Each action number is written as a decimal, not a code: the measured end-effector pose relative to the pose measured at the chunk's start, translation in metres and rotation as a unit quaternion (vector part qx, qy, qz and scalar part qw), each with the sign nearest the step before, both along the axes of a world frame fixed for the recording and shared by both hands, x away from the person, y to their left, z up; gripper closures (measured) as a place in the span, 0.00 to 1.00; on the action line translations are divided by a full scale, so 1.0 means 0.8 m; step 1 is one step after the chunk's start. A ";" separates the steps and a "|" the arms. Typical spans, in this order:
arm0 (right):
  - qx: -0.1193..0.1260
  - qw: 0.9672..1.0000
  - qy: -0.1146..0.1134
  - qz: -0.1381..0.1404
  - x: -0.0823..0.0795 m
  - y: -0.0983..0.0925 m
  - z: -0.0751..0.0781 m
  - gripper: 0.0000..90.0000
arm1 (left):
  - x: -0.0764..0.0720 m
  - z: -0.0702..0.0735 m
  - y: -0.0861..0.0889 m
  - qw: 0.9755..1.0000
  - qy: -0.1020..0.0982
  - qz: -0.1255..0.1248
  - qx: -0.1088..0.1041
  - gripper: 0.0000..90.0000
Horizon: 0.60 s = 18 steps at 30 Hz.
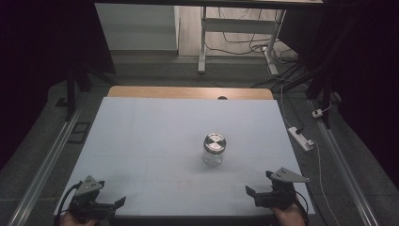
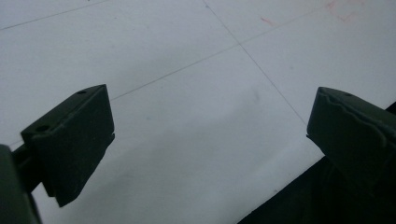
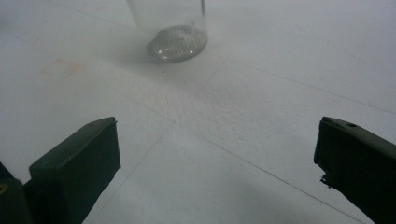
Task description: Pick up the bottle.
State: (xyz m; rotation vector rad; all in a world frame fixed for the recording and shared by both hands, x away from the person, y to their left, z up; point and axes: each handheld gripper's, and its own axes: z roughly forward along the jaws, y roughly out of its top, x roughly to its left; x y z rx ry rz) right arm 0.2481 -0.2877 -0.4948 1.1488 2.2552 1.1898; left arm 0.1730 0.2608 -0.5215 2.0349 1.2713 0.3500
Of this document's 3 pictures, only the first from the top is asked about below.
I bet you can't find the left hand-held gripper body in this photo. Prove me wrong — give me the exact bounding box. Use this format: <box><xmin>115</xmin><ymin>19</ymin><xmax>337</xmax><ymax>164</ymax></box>
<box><xmin>67</xmin><ymin>175</ymin><xmax>117</xmax><ymax>221</ymax></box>

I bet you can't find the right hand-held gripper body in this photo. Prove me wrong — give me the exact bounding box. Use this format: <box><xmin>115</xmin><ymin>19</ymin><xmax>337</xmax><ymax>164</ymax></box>
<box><xmin>255</xmin><ymin>167</ymin><xmax>311</xmax><ymax>211</ymax></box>

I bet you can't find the clear glass jar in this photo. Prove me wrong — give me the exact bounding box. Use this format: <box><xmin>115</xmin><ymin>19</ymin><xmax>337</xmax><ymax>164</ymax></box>
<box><xmin>201</xmin><ymin>146</ymin><xmax>225</xmax><ymax>167</ymax></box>

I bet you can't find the silver metal jar lid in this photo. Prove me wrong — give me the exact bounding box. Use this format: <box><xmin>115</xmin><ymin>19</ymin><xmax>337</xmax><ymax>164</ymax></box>
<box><xmin>202</xmin><ymin>132</ymin><xmax>228</xmax><ymax>155</ymax></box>

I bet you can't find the person's left hand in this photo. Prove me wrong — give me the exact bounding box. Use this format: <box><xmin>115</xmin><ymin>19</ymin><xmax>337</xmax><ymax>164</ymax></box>
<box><xmin>59</xmin><ymin>210</ymin><xmax>99</xmax><ymax>226</ymax></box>

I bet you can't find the person's right hand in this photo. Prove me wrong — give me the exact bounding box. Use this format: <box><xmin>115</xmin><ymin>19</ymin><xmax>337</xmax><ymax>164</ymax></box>
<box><xmin>270</xmin><ymin>202</ymin><xmax>307</xmax><ymax>226</ymax></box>

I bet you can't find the white power strip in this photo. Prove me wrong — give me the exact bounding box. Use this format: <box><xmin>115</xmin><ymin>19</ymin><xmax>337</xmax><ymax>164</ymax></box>
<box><xmin>287</xmin><ymin>125</ymin><xmax>315</xmax><ymax>153</ymax></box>

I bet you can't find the white foam board mat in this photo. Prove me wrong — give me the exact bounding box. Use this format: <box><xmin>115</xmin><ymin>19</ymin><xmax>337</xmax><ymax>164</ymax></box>
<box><xmin>54</xmin><ymin>96</ymin><xmax>316</xmax><ymax>218</ymax></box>

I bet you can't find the black metal stand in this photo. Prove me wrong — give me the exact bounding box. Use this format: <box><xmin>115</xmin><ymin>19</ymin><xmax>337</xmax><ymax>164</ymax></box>
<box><xmin>276</xmin><ymin>59</ymin><xmax>338</xmax><ymax>130</ymax></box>
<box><xmin>55</xmin><ymin>60</ymin><xmax>116</xmax><ymax>122</ymax></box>

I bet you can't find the black curtain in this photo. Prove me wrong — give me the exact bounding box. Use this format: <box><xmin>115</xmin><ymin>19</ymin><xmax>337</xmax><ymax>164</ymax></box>
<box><xmin>0</xmin><ymin>0</ymin><xmax>116</xmax><ymax>172</ymax></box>
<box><xmin>277</xmin><ymin>0</ymin><xmax>399</xmax><ymax>189</ymax></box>

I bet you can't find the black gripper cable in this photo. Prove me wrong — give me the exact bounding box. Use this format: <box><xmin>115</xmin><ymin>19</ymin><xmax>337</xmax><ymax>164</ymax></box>
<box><xmin>295</xmin><ymin>190</ymin><xmax>311</xmax><ymax>225</ymax></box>
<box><xmin>56</xmin><ymin>183</ymin><xmax>82</xmax><ymax>218</ymax></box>

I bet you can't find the long white cable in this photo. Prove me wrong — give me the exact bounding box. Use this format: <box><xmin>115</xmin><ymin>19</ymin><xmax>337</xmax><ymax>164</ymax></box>
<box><xmin>279</xmin><ymin>84</ymin><xmax>341</xmax><ymax>226</ymax></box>

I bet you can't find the aluminium floor rail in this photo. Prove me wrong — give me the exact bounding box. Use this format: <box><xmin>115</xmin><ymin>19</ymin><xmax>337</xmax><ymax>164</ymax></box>
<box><xmin>310</xmin><ymin>99</ymin><xmax>381</xmax><ymax>226</ymax></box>
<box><xmin>7</xmin><ymin>103</ymin><xmax>87</xmax><ymax>226</ymax></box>

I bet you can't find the black rectangular floor frame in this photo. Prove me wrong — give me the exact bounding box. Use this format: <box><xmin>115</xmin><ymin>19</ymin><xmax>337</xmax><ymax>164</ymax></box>
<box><xmin>67</xmin><ymin>121</ymin><xmax>92</xmax><ymax>145</ymax></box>

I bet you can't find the tangle of black floor cables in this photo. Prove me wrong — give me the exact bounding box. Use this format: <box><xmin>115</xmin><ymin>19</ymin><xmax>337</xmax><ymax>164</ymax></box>
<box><xmin>205</xmin><ymin>8</ymin><xmax>310</xmax><ymax>92</ymax></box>

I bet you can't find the white metal desk frame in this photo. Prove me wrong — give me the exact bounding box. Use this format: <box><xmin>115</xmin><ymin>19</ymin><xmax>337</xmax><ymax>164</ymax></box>
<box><xmin>198</xmin><ymin>6</ymin><xmax>287</xmax><ymax>76</ymax></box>

